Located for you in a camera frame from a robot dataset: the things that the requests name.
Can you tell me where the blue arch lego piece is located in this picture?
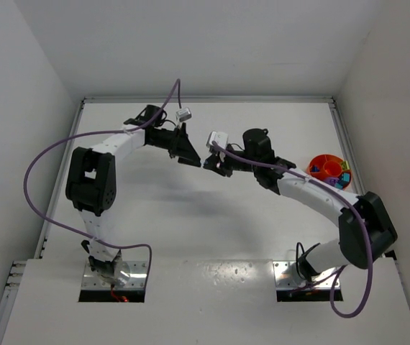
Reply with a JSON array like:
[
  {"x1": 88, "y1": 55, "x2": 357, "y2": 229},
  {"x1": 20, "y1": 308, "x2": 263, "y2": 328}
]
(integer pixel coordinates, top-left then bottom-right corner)
[{"x1": 310, "y1": 165, "x2": 321, "y2": 175}]

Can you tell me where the purple round lego piece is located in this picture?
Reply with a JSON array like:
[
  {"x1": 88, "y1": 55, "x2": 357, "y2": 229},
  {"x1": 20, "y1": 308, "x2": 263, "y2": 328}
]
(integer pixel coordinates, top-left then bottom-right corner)
[{"x1": 324, "y1": 177, "x2": 339, "y2": 186}]

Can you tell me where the green lego brick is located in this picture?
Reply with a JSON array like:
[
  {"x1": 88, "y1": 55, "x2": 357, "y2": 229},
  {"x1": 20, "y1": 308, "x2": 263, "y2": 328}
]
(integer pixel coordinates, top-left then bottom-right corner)
[{"x1": 340, "y1": 161, "x2": 350, "y2": 170}]

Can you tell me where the teal lego brick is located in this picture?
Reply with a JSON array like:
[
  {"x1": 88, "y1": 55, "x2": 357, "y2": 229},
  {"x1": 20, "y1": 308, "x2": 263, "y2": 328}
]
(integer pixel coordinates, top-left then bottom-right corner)
[{"x1": 335, "y1": 172, "x2": 351, "y2": 189}]

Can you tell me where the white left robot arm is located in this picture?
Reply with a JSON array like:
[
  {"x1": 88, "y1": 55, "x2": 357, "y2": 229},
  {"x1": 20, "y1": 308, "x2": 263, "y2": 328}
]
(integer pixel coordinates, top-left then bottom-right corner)
[{"x1": 65, "y1": 105, "x2": 201, "y2": 285}]

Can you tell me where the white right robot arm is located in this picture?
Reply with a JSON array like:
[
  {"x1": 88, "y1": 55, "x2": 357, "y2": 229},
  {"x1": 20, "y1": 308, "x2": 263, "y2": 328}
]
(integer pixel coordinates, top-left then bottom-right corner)
[{"x1": 204, "y1": 129, "x2": 398, "y2": 281}]

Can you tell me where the orange divided round container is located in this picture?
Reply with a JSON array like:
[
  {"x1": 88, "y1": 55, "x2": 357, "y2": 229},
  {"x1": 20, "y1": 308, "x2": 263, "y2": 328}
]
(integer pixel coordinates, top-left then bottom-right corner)
[{"x1": 306, "y1": 154, "x2": 352, "y2": 183}]

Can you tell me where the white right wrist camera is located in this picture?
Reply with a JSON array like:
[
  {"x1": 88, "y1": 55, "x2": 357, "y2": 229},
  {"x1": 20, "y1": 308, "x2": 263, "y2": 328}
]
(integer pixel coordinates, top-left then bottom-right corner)
[{"x1": 206, "y1": 131, "x2": 229, "y2": 153}]

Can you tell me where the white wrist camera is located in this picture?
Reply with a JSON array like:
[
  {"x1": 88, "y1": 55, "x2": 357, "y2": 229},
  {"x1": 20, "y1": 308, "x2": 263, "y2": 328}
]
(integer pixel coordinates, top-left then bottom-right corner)
[
  {"x1": 206, "y1": 131, "x2": 229, "y2": 153},
  {"x1": 176, "y1": 107, "x2": 192, "y2": 123}
]

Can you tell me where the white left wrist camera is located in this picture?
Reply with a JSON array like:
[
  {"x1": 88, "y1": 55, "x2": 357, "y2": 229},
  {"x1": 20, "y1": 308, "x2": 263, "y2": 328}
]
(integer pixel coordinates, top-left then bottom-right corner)
[{"x1": 176, "y1": 107, "x2": 192, "y2": 123}]

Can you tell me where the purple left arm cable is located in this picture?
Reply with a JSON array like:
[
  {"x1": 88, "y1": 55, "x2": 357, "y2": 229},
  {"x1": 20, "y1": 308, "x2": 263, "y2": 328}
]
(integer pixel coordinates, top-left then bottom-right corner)
[{"x1": 23, "y1": 78, "x2": 182, "y2": 285}]

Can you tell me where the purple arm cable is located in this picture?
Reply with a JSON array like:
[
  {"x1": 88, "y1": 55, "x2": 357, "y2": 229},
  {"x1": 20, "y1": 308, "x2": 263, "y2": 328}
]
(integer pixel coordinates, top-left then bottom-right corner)
[
  {"x1": 23, "y1": 78, "x2": 182, "y2": 285},
  {"x1": 210, "y1": 140, "x2": 374, "y2": 318}
]

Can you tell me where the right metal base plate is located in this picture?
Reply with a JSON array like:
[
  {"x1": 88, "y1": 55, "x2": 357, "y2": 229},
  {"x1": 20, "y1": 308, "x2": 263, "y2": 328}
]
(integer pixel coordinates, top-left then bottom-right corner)
[{"x1": 273, "y1": 261, "x2": 337, "y2": 291}]

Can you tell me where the metal base plate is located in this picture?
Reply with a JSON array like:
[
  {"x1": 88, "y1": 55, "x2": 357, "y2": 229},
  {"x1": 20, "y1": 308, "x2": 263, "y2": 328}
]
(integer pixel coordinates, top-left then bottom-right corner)
[
  {"x1": 81, "y1": 261, "x2": 147, "y2": 290},
  {"x1": 273, "y1": 261, "x2": 337, "y2": 291}
]

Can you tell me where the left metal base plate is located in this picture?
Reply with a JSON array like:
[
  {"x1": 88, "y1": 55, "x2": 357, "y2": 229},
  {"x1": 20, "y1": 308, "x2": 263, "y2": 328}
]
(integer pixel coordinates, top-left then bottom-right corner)
[{"x1": 81, "y1": 261, "x2": 147, "y2": 290}]

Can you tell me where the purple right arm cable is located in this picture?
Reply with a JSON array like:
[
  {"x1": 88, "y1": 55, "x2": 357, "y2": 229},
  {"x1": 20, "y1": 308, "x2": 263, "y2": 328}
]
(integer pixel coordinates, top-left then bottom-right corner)
[{"x1": 210, "y1": 140, "x2": 374, "y2": 318}]

